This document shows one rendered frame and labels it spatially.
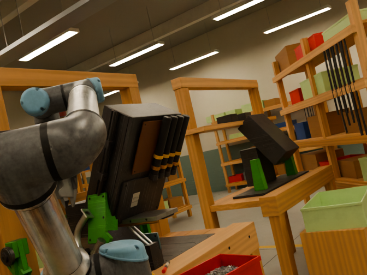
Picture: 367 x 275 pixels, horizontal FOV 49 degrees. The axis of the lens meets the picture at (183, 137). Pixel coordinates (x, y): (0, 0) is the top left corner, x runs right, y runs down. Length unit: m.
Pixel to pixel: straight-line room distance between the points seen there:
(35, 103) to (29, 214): 0.37
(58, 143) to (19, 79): 1.36
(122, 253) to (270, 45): 10.18
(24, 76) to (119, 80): 0.66
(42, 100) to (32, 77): 1.01
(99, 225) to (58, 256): 0.83
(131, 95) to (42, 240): 1.78
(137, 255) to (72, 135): 0.42
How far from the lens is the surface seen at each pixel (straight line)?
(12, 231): 1.94
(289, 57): 5.28
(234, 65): 11.43
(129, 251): 1.04
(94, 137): 0.79
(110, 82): 2.49
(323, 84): 4.46
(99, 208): 1.78
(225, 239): 2.06
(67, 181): 1.25
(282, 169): 10.43
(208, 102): 11.83
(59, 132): 0.76
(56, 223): 0.90
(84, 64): 12.20
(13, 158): 0.77
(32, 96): 1.14
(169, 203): 8.31
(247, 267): 1.55
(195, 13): 9.73
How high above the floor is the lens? 1.37
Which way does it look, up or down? 2 degrees up
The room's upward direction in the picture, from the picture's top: 13 degrees counter-clockwise
